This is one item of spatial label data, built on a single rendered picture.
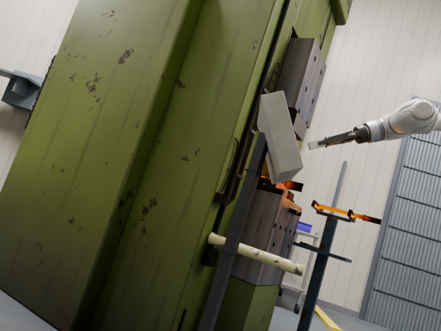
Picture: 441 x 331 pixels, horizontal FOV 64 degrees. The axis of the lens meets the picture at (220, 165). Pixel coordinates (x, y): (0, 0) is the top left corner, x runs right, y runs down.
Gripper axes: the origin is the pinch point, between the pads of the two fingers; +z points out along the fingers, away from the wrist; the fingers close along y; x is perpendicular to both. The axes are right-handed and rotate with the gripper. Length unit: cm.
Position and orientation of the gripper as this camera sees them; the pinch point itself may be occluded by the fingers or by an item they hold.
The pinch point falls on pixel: (317, 144)
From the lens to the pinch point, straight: 151.9
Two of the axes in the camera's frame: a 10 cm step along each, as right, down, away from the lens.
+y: 0.6, 1.7, 9.8
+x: -2.2, -9.6, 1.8
